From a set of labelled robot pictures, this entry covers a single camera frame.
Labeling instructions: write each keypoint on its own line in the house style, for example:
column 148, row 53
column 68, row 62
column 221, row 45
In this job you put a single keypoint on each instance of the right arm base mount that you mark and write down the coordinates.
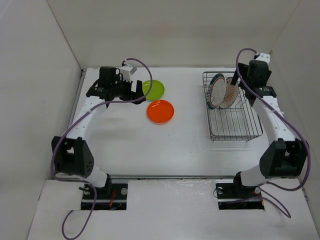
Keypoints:
column 230, row 198

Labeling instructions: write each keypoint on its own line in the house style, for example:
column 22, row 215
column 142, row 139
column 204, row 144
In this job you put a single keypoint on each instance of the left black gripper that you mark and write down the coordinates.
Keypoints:
column 131, row 95

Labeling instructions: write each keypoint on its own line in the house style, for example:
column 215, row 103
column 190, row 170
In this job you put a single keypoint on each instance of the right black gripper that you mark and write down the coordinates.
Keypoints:
column 243, row 69

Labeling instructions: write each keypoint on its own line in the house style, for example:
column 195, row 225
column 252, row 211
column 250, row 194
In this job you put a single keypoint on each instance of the lime green plate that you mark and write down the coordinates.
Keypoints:
column 156, row 92

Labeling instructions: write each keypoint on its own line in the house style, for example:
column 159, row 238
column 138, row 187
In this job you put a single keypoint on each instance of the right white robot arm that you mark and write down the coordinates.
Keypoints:
column 286, row 153

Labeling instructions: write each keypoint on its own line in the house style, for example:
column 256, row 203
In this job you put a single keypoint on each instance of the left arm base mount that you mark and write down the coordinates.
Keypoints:
column 116, row 200

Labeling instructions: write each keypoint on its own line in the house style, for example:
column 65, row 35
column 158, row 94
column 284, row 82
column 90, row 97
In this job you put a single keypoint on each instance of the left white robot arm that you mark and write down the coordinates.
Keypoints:
column 70, row 152

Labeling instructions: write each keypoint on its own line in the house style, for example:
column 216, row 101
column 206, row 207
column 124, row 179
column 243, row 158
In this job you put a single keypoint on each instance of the orange sunburst patterned plate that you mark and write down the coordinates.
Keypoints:
column 231, row 94

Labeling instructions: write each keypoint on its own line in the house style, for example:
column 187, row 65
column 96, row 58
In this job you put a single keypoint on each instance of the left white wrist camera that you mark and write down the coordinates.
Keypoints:
column 127, row 71

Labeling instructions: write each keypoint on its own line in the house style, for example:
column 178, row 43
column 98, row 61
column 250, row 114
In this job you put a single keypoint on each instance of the black wire dish rack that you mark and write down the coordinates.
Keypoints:
column 236, row 123

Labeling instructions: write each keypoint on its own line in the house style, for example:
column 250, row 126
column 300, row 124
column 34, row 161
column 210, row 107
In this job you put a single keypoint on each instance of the green rimmed white plate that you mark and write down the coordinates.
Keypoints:
column 216, row 91

